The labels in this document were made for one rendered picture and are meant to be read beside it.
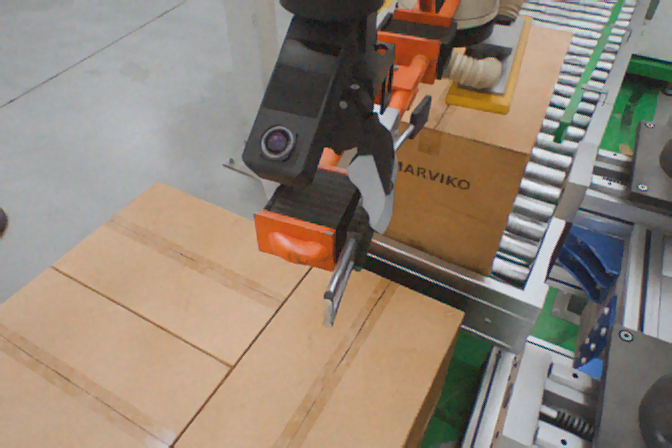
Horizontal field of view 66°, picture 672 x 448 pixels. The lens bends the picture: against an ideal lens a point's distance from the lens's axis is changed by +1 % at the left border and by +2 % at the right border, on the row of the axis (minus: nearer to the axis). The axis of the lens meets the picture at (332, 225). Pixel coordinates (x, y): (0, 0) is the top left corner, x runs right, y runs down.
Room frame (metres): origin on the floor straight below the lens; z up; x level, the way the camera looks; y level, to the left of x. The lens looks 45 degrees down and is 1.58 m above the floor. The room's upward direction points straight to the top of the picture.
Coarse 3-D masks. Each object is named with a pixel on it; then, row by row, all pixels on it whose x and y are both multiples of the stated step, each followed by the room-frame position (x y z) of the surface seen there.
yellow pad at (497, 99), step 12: (504, 24) 0.92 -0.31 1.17; (516, 24) 0.96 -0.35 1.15; (528, 24) 0.97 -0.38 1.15; (468, 48) 0.88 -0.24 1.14; (516, 48) 0.87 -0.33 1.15; (504, 60) 0.82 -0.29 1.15; (516, 60) 0.83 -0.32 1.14; (504, 72) 0.78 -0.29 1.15; (516, 72) 0.79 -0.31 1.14; (456, 84) 0.75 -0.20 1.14; (504, 84) 0.75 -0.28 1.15; (456, 96) 0.72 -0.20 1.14; (468, 96) 0.72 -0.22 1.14; (480, 96) 0.72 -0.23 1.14; (492, 96) 0.72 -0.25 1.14; (504, 96) 0.72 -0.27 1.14; (480, 108) 0.71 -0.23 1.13; (492, 108) 0.70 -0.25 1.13; (504, 108) 0.69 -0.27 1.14
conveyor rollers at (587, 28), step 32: (544, 0) 2.59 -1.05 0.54; (576, 0) 2.60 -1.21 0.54; (608, 0) 2.61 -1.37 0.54; (576, 32) 2.25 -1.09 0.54; (576, 64) 1.98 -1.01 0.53; (608, 64) 1.94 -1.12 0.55; (544, 128) 1.52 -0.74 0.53; (576, 128) 1.49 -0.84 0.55; (544, 160) 1.34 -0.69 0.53; (544, 192) 1.17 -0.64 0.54; (512, 224) 1.03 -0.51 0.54; (512, 256) 0.93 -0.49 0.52
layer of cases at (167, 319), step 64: (64, 256) 0.91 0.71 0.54; (128, 256) 0.91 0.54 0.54; (192, 256) 0.91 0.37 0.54; (256, 256) 0.91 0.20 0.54; (0, 320) 0.71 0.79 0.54; (64, 320) 0.71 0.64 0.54; (128, 320) 0.71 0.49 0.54; (192, 320) 0.70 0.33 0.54; (256, 320) 0.70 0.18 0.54; (320, 320) 0.70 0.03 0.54; (384, 320) 0.70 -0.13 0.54; (448, 320) 0.70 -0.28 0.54; (0, 384) 0.54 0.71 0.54; (64, 384) 0.54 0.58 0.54; (128, 384) 0.54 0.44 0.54; (192, 384) 0.54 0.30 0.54; (256, 384) 0.54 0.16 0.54; (320, 384) 0.54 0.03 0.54; (384, 384) 0.54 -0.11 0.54
